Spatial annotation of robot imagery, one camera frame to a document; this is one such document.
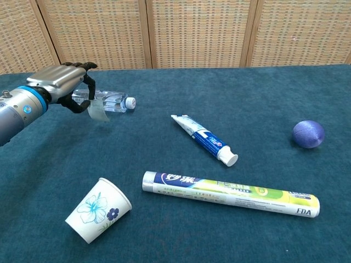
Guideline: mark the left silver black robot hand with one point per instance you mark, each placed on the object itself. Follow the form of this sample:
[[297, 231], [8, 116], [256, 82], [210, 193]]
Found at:
[[57, 78]]

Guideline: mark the white floral paper cup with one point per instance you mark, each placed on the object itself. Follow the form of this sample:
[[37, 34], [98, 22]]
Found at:
[[97, 209]]

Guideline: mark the blue white toothpaste tube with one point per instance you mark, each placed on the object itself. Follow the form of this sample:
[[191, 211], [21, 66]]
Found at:
[[206, 139]]

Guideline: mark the teal tablecloth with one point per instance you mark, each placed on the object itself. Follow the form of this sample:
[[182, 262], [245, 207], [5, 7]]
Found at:
[[175, 164]]

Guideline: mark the green rectangular piece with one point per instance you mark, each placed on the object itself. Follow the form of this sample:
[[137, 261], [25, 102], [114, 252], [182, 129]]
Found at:
[[96, 111]]

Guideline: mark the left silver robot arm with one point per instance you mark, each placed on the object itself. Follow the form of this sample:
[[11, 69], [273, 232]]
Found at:
[[19, 109]]

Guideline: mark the purple ball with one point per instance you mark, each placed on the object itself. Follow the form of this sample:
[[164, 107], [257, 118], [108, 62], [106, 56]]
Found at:
[[308, 134]]

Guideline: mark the clear plastic water bottle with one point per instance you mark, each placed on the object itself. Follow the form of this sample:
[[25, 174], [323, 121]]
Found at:
[[112, 102]]

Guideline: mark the cling film roll box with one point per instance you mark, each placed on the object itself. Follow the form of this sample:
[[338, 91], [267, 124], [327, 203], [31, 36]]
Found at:
[[230, 193]]

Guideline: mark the woven folding screen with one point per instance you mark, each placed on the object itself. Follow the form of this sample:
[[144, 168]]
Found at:
[[175, 33]]

